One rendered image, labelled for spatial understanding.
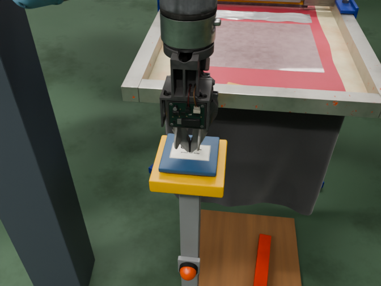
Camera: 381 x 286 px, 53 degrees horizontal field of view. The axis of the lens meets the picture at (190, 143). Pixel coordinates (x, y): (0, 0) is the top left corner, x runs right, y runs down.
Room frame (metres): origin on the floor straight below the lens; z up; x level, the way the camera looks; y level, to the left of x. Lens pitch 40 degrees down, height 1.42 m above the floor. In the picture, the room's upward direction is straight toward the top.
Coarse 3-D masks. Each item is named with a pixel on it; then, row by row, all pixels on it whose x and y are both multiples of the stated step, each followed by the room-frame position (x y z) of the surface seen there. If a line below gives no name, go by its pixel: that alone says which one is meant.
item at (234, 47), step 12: (228, 24) 1.12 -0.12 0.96; (240, 24) 1.12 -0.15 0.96; (252, 24) 1.12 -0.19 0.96; (216, 36) 1.04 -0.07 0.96; (228, 36) 1.04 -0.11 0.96; (240, 36) 1.04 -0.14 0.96; (252, 36) 1.04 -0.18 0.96; (216, 48) 0.96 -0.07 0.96; (228, 48) 0.96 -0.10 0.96; (240, 48) 0.96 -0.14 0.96; (252, 48) 0.96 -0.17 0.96; (216, 60) 0.89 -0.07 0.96; (228, 60) 0.89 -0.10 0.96; (240, 60) 0.89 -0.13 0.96; (252, 60) 0.89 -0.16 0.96; (216, 72) 0.83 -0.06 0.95; (228, 72) 0.83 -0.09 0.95; (240, 72) 0.83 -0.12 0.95; (252, 72) 0.83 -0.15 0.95; (240, 84) 0.77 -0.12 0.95; (252, 84) 0.77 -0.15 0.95
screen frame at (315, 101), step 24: (144, 48) 0.89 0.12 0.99; (360, 48) 0.89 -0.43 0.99; (144, 72) 0.77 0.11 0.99; (360, 72) 0.82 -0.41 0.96; (144, 96) 0.70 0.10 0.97; (240, 96) 0.68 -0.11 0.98; (264, 96) 0.67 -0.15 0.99; (288, 96) 0.67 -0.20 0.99; (312, 96) 0.67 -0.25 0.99; (336, 96) 0.67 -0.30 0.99; (360, 96) 0.67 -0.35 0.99
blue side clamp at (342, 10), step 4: (336, 0) 1.21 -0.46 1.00; (340, 0) 1.21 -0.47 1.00; (352, 0) 1.18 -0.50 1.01; (336, 4) 1.19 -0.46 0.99; (340, 4) 1.17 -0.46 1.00; (344, 4) 1.17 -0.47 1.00; (348, 4) 1.17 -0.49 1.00; (352, 4) 1.16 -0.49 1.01; (356, 4) 1.15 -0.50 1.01; (340, 8) 1.14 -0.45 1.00; (344, 8) 1.14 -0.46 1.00; (348, 8) 1.14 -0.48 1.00; (352, 8) 1.14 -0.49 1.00; (356, 8) 1.12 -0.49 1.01; (340, 12) 1.12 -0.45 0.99; (344, 12) 1.12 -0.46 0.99; (348, 12) 1.12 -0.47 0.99; (352, 12) 1.12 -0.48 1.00; (356, 12) 1.12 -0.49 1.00; (356, 16) 1.11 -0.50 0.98
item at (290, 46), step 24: (264, 24) 1.12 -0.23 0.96; (288, 24) 1.12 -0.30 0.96; (312, 24) 1.13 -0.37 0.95; (264, 48) 0.96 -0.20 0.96; (288, 48) 0.96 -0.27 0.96; (312, 48) 0.96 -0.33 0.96; (264, 72) 0.83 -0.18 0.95; (288, 72) 0.83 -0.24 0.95; (312, 72) 0.83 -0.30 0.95; (336, 72) 0.83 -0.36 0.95
